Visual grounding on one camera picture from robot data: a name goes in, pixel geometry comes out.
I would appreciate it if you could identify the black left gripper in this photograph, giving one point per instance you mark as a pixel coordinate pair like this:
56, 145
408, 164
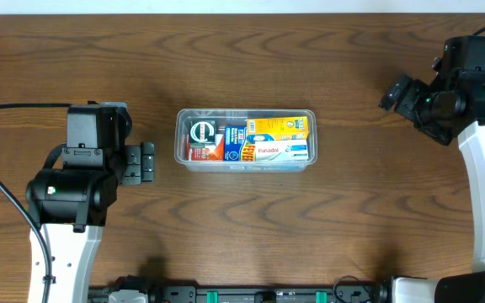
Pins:
132, 163

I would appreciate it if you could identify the blue Kool Fever box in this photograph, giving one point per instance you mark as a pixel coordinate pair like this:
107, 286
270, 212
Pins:
237, 148

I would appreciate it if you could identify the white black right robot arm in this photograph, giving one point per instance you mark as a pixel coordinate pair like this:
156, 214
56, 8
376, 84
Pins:
462, 67

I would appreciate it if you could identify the clear plastic container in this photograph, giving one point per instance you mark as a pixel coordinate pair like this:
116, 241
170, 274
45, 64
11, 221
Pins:
239, 117

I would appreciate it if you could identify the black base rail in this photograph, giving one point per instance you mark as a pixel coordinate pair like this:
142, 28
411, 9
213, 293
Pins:
138, 289

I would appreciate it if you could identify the green round-logo small box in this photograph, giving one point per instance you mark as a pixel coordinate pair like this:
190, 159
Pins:
202, 132

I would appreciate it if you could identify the white blue toothpaste box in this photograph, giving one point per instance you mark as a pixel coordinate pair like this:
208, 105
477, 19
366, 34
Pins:
281, 151

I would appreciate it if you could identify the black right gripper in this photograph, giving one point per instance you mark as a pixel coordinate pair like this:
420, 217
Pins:
407, 103

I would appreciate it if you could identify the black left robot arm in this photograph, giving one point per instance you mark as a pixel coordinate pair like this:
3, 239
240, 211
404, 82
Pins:
69, 197

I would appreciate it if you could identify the red white medicine box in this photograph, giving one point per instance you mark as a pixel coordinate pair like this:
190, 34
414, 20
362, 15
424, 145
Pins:
212, 152

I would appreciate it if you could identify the yellow Woods box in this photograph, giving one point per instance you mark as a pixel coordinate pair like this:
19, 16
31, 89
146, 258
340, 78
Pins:
277, 129

